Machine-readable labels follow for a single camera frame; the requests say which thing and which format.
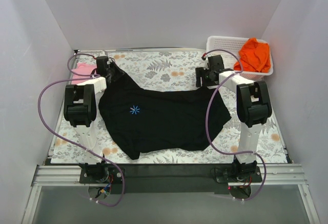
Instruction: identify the aluminium frame rail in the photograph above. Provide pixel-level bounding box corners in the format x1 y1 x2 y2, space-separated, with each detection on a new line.
23 164 320 223

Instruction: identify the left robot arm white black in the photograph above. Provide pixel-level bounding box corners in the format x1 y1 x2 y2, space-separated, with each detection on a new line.
64 55 111 183

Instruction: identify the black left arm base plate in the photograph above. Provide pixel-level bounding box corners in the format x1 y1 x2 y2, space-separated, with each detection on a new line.
79 165 125 184

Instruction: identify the black t shirt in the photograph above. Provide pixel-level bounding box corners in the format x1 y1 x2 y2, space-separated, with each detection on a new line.
98 63 231 160

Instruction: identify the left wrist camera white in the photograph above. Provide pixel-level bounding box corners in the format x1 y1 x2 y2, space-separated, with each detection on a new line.
99 50 108 57

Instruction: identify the floral patterned table mat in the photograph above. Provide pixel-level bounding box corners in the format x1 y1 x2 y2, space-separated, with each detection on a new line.
50 50 293 165

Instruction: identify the pink folded t shirt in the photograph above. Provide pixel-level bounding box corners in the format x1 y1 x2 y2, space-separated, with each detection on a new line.
72 63 96 78

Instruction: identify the white plastic laundry basket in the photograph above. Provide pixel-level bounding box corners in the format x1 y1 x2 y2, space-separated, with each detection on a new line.
206 36 273 80

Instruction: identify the orange t shirt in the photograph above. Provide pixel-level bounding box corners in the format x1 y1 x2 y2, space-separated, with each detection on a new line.
238 38 271 73

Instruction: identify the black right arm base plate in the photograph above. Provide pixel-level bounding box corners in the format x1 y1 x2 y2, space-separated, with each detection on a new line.
211 165 263 183

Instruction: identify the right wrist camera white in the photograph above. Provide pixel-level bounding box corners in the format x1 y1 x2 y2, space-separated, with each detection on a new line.
201 53 209 69

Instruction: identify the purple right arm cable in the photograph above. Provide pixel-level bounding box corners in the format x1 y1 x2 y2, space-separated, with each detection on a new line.
203 49 269 202

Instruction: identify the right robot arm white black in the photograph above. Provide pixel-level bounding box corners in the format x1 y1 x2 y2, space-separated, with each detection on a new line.
195 55 272 182

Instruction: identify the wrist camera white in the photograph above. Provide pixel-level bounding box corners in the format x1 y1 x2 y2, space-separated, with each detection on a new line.
201 53 209 69
99 50 108 57

